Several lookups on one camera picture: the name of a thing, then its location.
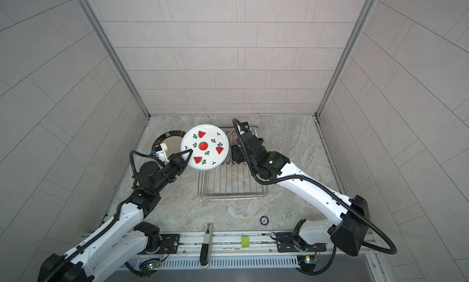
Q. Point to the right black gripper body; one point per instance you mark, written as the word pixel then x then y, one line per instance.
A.
pixel 241 154

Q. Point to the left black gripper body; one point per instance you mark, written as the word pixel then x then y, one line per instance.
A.
pixel 168 173

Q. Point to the black rimmed mirror plate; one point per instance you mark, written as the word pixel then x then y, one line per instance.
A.
pixel 172 139

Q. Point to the strawberry pattern white plate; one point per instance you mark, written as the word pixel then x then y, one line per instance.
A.
pixel 209 144

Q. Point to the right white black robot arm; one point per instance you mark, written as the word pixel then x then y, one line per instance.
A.
pixel 348 227

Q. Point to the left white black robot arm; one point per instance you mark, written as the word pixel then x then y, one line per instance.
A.
pixel 124 235

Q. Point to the left green circuit board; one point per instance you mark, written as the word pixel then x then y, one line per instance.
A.
pixel 150 265

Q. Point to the green circuit board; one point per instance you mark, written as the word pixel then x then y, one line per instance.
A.
pixel 307 264
pixel 150 265

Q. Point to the green cube block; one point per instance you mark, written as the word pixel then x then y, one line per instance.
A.
pixel 245 242

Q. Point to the black silver handheld scanner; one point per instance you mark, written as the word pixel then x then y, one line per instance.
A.
pixel 205 253

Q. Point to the right green circuit board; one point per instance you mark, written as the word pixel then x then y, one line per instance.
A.
pixel 307 264

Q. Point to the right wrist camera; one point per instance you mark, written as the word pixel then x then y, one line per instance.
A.
pixel 246 127

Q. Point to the metal wire dish rack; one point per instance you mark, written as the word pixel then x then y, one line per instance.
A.
pixel 231 180

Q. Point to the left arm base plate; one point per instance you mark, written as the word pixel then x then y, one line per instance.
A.
pixel 164 244

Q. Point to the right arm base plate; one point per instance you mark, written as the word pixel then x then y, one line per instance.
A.
pixel 289 243

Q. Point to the aluminium front rail frame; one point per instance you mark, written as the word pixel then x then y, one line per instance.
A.
pixel 262 261

